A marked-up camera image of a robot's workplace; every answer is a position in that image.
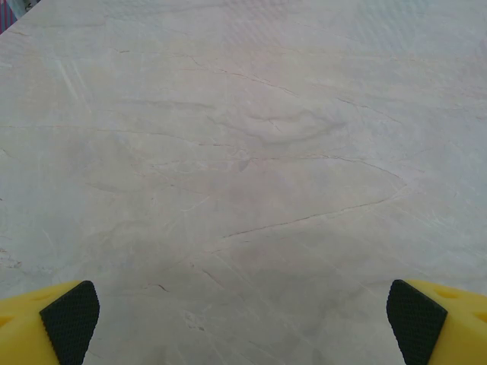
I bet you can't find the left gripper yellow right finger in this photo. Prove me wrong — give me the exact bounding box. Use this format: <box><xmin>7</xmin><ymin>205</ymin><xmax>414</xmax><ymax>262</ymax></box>
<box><xmin>386</xmin><ymin>278</ymin><xmax>487</xmax><ymax>365</ymax></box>

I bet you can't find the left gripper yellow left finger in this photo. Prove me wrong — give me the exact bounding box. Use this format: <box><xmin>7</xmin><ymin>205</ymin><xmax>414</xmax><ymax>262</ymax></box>
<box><xmin>0</xmin><ymin>280</ymin><xmax>101</xmax><ymax>365</ymax></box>

